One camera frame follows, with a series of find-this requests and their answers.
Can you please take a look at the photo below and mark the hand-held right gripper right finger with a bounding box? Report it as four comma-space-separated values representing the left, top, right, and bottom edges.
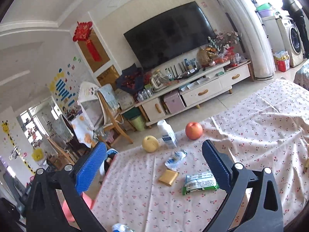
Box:
202, 139, 284, 232

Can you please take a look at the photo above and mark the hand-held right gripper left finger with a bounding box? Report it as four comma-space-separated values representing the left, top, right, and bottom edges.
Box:
25, 141, 108, 232

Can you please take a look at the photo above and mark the green blue snack wrapper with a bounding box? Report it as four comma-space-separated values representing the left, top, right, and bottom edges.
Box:
182, 171, 220, 196

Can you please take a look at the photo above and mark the white and blue bag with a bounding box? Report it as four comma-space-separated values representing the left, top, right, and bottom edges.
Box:
104, 148, 120, 172

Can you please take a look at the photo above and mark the wooden dining chair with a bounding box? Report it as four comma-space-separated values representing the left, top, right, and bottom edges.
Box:
47, 135, 75, 165

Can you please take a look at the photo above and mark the red apple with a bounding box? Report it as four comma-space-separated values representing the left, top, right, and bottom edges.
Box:
185, 122, 203, 141

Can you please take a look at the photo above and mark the crumpled white blue pouch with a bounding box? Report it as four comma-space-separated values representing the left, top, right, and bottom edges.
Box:
165, 149, 187, 171

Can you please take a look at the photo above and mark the printed white cloth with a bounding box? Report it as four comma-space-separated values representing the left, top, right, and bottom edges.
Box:
71, 81, 107, 148

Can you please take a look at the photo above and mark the gold foil packet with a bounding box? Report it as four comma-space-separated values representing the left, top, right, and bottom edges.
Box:
158, 169, 179, 186

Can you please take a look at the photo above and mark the cherry print tablecloth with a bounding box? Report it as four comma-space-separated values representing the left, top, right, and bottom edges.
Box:
90, 77, 309, 232

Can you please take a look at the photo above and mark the white plastic bottle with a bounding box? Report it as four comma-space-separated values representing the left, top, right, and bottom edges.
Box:
157, 119, 178, 149

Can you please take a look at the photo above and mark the yellow pear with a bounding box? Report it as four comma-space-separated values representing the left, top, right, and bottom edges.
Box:
142, 135, 160, 153

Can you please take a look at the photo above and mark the light green bin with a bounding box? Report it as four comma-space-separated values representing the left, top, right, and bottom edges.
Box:
129, 116, 146, 132

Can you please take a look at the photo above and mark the white blue wrapper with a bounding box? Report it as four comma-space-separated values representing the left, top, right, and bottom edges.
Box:
111, 223, 136, 232

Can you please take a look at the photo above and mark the white television cabinet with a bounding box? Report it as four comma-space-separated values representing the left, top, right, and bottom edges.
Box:
134, 59, 255, 126

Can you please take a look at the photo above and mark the light blue towel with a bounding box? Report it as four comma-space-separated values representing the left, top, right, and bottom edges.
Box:
99, 84, 120, 110

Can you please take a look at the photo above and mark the pink storage box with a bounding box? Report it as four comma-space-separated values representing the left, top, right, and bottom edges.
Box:
164, 90, 186, 114

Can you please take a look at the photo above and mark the white cardboard box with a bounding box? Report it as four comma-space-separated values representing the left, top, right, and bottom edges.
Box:
115, 89, 136, 110

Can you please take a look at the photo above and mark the dark wrapped flower bouquet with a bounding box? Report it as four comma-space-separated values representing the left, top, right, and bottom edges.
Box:
116, 63, 151, 95

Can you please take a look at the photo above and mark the red cardboard box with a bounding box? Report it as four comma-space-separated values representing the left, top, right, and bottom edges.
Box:
274, 51, 290, 72

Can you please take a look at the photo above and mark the dried flower arrangement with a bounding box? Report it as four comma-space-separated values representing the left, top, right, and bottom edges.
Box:
208, 30, 242, 51

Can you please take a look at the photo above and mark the black television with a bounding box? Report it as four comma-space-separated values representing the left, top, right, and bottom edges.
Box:
124, 1, 216, 69

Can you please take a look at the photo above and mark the silver washing machine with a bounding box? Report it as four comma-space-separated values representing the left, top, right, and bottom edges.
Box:
276, 17, 305, 67

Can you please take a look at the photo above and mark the blue yellow wall chart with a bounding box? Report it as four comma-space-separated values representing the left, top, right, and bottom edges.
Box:
48, 71, 75, 102

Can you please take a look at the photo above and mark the red knot wall decoration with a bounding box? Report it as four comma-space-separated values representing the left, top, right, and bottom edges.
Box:
72, 21, 102, 62

